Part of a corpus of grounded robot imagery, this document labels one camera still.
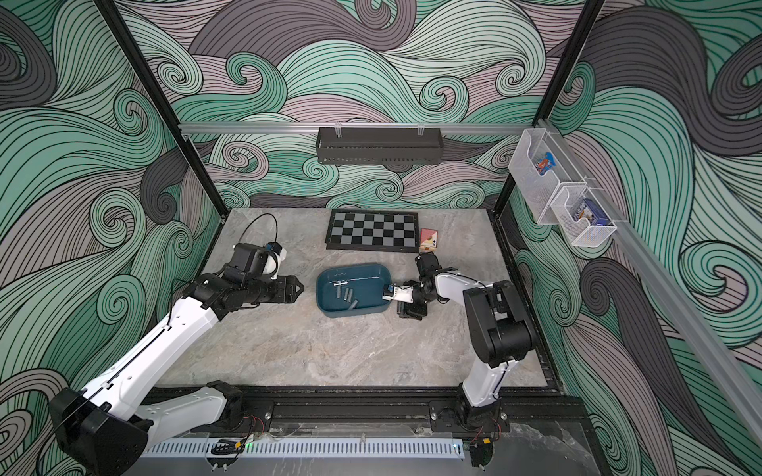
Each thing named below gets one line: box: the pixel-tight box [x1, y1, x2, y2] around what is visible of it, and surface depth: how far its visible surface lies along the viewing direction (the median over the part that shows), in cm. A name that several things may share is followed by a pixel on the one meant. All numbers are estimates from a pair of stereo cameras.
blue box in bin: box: [572, 198, 610, 227], surface depth 66 cm
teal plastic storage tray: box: [316, 262, 392, 319], surface depth 98 cm
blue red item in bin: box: [535, 150, 557, 176], surface depth 85 cm
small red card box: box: [418, 228, 439, 252], surface depth 112 cm
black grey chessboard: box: [324, 209, 420, 253], surface depth 112 cm
